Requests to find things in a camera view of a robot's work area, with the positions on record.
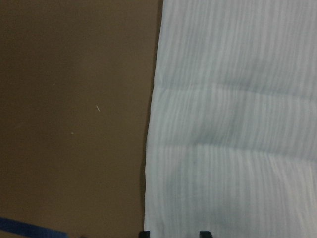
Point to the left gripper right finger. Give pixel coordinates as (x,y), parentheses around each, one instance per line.
(205,234)

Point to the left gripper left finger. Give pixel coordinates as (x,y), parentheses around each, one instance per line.
(144,234)

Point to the light blue button-up shirt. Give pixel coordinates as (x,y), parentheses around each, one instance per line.
(232,140)

